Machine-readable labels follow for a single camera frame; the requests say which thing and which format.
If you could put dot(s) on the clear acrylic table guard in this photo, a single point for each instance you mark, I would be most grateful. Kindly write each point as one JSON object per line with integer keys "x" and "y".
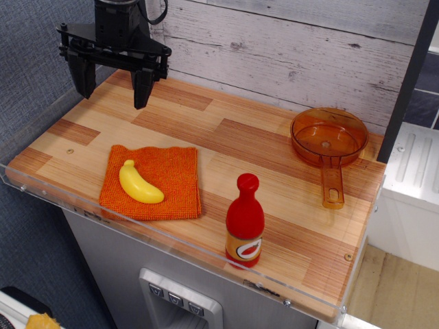
{"x": 309, "y": 252}

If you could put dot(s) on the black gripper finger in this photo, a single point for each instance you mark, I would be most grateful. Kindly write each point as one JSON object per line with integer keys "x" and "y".
{"x": 142, "y": 82}
{"x": 83, "y": 74}

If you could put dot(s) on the black white object at corner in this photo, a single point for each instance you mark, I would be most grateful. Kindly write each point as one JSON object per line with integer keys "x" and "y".
{"x": 17, "y": 306}

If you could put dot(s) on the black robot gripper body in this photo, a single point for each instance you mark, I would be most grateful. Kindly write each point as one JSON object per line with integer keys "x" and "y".
{"x": 119, "y": 37}

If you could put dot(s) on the yellow object at corner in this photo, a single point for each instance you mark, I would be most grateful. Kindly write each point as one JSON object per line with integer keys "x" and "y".
{"x": 42, "y": 321}

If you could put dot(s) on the red toy sauce bottle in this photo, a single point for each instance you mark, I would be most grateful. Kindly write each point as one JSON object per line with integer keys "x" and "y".
{"x": 245, "y": 222}

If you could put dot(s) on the orange transparent plastic pot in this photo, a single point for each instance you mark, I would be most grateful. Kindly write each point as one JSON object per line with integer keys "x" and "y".
{"x": 330, "y": 139}

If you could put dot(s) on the dark right frame post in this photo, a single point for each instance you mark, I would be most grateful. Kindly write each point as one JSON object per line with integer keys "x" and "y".
{"x": 415, "y": 65}

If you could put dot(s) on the grey toy fridge cabinet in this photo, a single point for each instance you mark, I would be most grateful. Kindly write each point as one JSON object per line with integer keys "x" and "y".
{"x": 147, "y": 284}

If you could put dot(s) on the white toy sink unit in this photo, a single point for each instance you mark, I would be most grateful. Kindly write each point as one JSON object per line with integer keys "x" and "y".
{"x": 404, "y": 222}

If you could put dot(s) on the yellow toy banana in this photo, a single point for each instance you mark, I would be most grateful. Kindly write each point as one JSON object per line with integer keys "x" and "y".
{"x": 136, "y": 187}

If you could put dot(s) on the orange woven cloth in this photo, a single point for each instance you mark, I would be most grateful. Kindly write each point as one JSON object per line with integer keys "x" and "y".
{"x": 173, "y": 171}

